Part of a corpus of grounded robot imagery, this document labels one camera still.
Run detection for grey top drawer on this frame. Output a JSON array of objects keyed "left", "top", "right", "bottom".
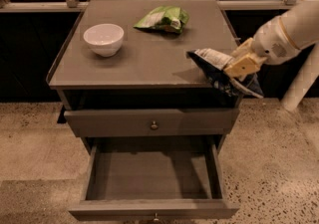
[{"left": 65, "top": 109, "right": 239, "bottom": 137}]

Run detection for white diagonal post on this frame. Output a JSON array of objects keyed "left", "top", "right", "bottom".
[{"left": 281, "top": 44, "right": 319, "bottom": 112}]

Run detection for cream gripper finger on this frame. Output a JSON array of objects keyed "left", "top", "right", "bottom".
[
  {"left": 231, "top": 44, "right": 247, "bottom": 58},
  {"left": 223, "top": 54, "right": 263, "bottom": 80}
]

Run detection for green chip bag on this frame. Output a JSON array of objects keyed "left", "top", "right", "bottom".
[{"left": 134, "top": 6, "right": 189, "bottom": 34}]

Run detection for grey open middle drawer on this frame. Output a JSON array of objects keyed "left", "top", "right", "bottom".
[{"left": 69, "top": 136, "right": 239, "bottom": 222}]

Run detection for grey wooden drawer cabinet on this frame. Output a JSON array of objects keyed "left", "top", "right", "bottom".
[{"left": 46, "top": 0, "right": 258, "bottom": 156}]

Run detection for brass top drawer knob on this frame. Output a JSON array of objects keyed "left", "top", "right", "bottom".
[{"left": 151, "top": 120, "right": 159, "bottom": 130}]

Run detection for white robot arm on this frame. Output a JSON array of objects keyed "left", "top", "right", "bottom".
[{"left": 223, "top": 0, "right": 319, "bottom": 78}]

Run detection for blue chip bag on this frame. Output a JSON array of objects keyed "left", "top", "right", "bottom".
[{"left": 186, "top": 48, "right": 264, "bottom": 99}]

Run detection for white ceramic bowl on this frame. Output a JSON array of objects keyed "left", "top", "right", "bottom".
[{"left": 83, "top": 24, "right": 124, "bottom": 57}]

